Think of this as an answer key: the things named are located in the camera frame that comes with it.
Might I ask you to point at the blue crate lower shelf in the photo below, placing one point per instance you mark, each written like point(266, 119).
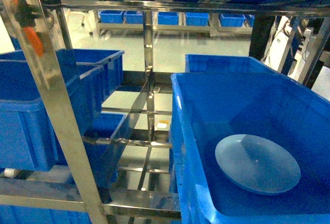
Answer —
point(102, 150)

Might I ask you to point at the steel shelf rack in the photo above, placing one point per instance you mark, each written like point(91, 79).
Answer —
point(37, 37)

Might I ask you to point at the large blue crate with plate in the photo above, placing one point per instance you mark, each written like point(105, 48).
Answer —
point(209, 107)

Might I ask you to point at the blue crate behind plate crate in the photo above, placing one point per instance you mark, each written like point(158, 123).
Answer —
point(224, 64)

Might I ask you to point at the blue crate left rear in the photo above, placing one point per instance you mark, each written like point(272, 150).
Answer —
point(103, 64)

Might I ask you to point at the grey blue plate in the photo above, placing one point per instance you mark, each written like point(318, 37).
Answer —
point(256, 164)

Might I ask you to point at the blue crate left front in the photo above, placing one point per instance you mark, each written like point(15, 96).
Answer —
point(28, 141)

